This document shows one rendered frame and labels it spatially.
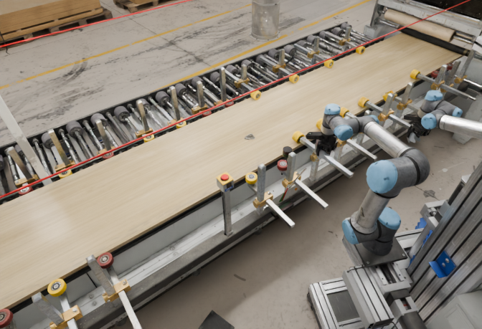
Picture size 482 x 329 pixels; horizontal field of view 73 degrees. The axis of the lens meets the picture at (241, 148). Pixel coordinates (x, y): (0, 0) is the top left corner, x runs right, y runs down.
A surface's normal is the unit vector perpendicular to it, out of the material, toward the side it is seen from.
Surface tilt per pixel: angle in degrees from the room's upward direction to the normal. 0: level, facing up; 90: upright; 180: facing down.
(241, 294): 0
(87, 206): 0
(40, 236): 0
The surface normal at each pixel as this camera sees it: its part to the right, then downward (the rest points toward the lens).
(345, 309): -0.01, -0.73
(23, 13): 0.68, 0.49
